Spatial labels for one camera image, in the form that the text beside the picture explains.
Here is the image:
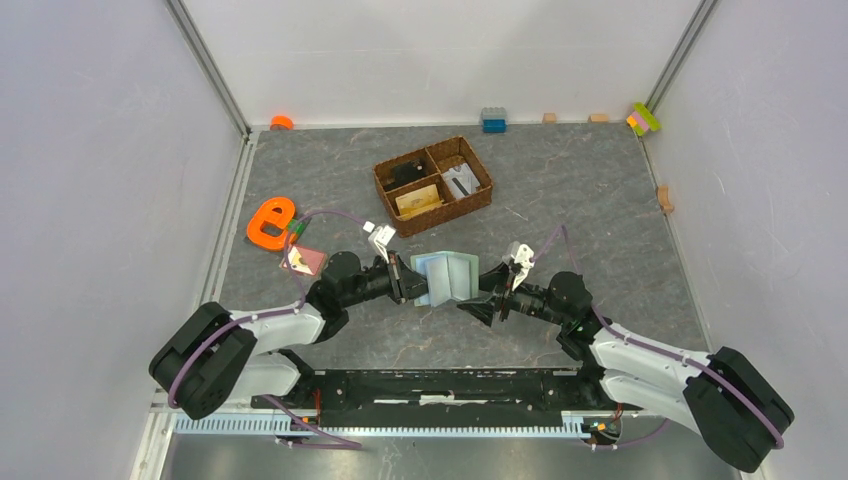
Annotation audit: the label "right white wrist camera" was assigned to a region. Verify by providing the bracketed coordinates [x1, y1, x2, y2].
[503, 241, 535, 291]

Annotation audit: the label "green pink lego stack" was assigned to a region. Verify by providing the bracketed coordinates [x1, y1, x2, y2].
[626, 102, 662, 137]

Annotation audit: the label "black item in basket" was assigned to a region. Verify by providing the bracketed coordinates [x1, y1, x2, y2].
[386, 159, 427, 191]

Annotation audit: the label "green toy block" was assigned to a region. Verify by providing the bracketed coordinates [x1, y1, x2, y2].
[287, 219, 311, 242]

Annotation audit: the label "orange letter e toy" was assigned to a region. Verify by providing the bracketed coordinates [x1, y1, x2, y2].
[246, 197, 296, 252]

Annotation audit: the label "gold credit card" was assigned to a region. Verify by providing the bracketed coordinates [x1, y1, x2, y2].
[395, 184, 443, 220]

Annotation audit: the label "light blue card holder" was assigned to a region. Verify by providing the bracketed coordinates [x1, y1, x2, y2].
[410, 251, 480, 307]

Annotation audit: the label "pink square card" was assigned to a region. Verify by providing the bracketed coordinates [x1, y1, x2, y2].
[279, 245, 328, 276]

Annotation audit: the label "white cards in basket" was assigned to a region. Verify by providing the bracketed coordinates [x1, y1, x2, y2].
[442, 163, 481, 200]

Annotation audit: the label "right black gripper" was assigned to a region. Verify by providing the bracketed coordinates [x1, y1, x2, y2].
[455, 261, 568, 328]

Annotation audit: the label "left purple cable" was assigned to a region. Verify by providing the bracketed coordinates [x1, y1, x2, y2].
[166, 209, 368, 411]

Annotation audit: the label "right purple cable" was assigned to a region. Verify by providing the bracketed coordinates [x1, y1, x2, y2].
[532, 223, 786, 452]

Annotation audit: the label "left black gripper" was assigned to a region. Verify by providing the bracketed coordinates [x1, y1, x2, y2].
[342, 250, 439, 307]

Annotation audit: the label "blue grey lego stack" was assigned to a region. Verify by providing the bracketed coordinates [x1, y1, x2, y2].
[480, 107, 508, 134]

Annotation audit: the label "purple cable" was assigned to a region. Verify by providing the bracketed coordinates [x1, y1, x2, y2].
[532, 223, 786, 452]
[166, 209, 368, 411]

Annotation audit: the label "curved wooden arch block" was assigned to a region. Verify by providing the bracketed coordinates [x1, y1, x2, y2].
[656, 185, 675, 215]

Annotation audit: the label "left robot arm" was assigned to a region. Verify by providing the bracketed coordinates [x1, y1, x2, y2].
[148, 251, 428, 420]

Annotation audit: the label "orange round cap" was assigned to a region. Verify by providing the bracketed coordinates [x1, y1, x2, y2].
[269, 115, 294, 131]

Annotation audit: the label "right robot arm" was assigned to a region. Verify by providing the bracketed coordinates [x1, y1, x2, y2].
[458, 264, 795, 473]

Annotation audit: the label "white slotted cable duct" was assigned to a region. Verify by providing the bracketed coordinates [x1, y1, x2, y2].
[173, 413, 598, 439]

